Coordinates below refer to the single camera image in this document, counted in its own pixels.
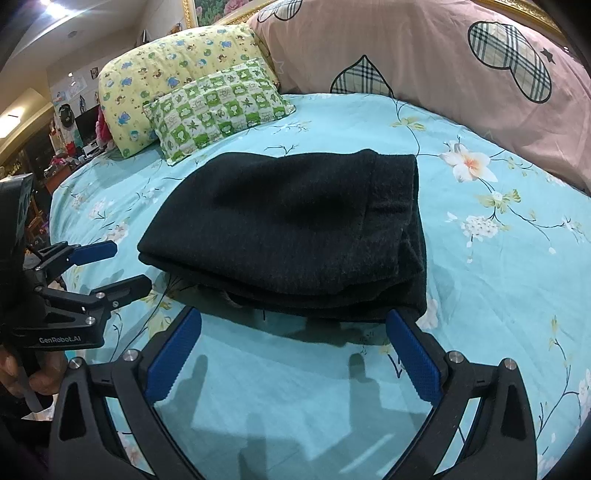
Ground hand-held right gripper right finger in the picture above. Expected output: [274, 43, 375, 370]
[385, 308, 539, 480]

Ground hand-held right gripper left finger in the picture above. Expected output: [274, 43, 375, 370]
[46, 307, 204, 480]

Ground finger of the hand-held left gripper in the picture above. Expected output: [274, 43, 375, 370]
[34, 240, 118, 272]
[34, 274, 153, 320]

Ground black pants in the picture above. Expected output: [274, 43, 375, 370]
[137, 148, 428, 324]

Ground person's left forearm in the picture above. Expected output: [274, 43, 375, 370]
[0, 392, 54, 480]

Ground person's left hand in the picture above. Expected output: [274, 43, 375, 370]
[0, 345, 70, 412]

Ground blue floral bed sheet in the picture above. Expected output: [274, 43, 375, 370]
[48, 92, 591, 480]

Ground pink cloth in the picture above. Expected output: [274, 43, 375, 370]
[95, 111, 112, 145]

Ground black monitor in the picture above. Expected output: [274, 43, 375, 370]
[74, 105, 101, 145]

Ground ceiling light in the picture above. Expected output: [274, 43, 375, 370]
[0, 106, 29, 134]

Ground green checked pillow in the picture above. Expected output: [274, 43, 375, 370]
[142, 58, 297, 167]

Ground yellow printed pillow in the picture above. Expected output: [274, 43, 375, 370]
[98, 24, 280, 160]

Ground pink quilt with plaid hearts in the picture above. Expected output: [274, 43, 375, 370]
[245, 0, 591, 195]

